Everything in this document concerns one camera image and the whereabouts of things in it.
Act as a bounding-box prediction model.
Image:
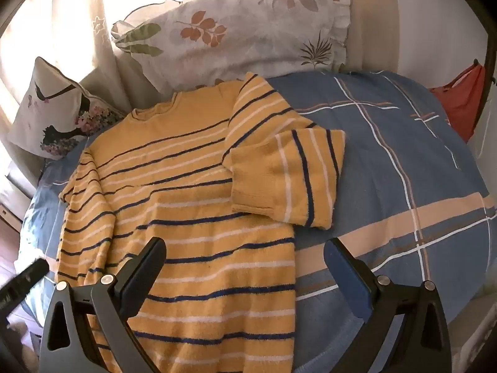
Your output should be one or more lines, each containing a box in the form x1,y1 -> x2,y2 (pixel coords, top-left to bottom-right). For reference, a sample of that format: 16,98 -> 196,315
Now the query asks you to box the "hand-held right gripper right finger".
323,238 -> 453,373

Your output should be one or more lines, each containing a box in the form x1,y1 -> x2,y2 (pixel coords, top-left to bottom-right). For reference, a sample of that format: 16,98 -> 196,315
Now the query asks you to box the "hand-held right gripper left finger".
39,237 -> 167,373

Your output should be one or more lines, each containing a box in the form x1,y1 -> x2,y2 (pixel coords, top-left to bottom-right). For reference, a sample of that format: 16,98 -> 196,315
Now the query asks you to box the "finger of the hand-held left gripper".
0,259 -> 50,321

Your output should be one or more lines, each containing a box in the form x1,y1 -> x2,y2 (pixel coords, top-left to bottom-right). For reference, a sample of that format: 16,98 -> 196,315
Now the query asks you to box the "yellow striped sweater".
55,72 -> 346,373

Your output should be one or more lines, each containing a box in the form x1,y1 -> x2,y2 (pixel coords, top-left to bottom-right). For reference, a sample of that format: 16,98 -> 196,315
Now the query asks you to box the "blue plaid bed sheet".
17,71 -> 497,373

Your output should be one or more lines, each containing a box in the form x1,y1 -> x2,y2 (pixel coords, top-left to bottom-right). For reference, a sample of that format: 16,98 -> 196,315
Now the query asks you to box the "white floral bird cushion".
7,57 -> 125,160

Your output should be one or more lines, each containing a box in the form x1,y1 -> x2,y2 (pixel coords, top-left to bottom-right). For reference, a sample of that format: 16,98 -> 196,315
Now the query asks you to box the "red cloth bag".
429,62 -> 487,144

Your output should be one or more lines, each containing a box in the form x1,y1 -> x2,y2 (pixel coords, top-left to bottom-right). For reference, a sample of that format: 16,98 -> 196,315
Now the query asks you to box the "white leaf print pillow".
111,0 -> 352,93

